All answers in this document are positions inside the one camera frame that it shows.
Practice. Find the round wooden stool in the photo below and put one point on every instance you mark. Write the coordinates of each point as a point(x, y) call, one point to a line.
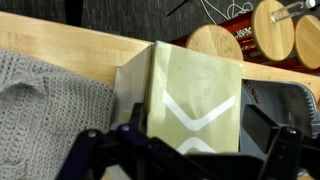
point(271, 36)
point(215, 41)

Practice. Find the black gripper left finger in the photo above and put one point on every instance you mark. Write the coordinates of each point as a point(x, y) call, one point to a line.
point(137, 116)

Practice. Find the round wooden discs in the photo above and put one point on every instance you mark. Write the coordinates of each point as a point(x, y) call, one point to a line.
point(310, 43)

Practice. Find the grey knitted cloth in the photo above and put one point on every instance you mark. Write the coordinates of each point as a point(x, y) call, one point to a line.
point(50, 116)

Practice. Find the clear plastic bottle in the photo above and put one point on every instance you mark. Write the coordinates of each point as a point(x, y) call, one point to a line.
point(288, 11)

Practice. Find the grey plastic dustpan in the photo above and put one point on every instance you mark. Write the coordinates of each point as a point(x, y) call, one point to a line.
point(283, 103)

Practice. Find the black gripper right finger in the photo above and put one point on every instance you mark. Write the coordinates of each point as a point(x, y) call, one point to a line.
point(263, 130)

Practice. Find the white box with green lid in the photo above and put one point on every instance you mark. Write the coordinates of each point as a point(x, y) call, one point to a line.
point(196, 93)

